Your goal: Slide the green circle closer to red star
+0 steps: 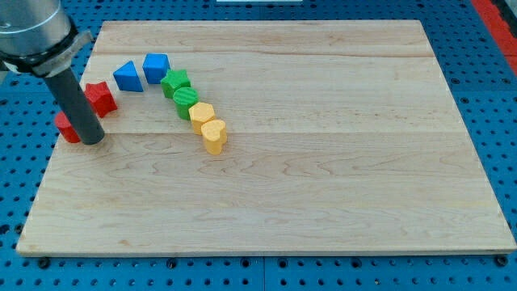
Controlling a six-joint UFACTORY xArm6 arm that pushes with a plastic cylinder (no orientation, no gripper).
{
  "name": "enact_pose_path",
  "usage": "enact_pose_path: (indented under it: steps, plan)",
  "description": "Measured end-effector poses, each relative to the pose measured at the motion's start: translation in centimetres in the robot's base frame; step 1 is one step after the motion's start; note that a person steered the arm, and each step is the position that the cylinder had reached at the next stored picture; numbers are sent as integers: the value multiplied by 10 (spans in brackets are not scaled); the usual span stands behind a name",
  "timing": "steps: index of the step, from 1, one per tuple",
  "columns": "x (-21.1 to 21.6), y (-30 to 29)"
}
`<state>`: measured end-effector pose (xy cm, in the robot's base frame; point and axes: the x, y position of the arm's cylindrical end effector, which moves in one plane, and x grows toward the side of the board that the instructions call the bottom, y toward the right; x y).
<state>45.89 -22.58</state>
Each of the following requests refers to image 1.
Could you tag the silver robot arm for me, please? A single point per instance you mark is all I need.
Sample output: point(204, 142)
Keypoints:
point(38, 37)

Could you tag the green star block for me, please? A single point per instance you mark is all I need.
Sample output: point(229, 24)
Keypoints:
point(174, 80)

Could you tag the red star block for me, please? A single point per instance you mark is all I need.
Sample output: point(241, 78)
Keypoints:
point(100, 98)

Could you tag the yellow heart block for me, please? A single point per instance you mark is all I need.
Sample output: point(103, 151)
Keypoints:
point(214, 136)

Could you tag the yellow hexagon block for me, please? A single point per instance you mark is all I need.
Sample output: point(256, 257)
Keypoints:
point(201, 113)

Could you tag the wooden board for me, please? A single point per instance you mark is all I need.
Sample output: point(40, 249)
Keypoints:
point(343, 139)

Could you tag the green cylinder block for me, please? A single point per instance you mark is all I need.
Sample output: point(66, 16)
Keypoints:
point(184, 98)

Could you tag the blue cube block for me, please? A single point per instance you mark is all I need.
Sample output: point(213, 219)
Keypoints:
point(155, 66)

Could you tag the blue triangle block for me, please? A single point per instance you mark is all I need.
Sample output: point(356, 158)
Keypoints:
point(127, 78)

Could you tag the red cylinder block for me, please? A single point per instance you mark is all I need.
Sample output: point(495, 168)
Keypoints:
point(65, 128)

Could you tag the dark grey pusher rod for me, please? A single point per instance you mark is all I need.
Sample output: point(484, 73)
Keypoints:
point(73, 102)

